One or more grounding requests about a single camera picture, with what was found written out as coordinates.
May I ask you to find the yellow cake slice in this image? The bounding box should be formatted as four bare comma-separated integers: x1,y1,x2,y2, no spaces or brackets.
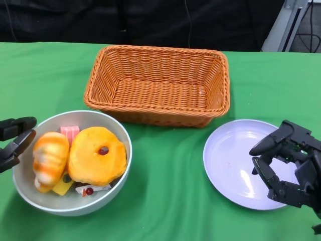
52,172,75,196

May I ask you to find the thin black hanging cable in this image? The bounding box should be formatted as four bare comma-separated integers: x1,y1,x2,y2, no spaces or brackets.
183,0,192,49

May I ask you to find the orange ring-shaped bread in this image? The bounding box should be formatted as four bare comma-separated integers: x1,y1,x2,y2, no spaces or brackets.
68,127,128,187

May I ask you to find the striped orange croissant bread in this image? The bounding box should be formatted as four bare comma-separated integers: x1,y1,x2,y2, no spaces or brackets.
33,132,70,193

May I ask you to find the grey aluminium frame post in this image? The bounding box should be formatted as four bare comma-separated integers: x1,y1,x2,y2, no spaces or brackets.
262,0,305,53

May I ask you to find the lavender round plate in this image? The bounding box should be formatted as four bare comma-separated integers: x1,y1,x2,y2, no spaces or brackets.
203,119,301,210

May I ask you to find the grey round bowl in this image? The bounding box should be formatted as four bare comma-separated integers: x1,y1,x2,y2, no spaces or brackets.
12,110,133,217

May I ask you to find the green tablecloth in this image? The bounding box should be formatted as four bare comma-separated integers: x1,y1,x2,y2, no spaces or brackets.
0,42,321,241

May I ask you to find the black backdrop curtain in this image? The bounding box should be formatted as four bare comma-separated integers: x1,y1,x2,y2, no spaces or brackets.
0,0,279,52

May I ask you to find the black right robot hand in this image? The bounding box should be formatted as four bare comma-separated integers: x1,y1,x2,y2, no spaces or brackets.
249,119,321,219

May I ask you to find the pink cake slice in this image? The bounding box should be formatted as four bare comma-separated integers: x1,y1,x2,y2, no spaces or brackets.
60,126,80,146

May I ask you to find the orange wicker basket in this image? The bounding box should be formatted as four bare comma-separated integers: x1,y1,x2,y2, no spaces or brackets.
84,45,231,129

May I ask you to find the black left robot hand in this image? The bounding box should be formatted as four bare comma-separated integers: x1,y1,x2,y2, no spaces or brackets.
0,116,38,174

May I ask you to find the black background floor cable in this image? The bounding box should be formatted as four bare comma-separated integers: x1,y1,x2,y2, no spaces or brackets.
293,7,321,53

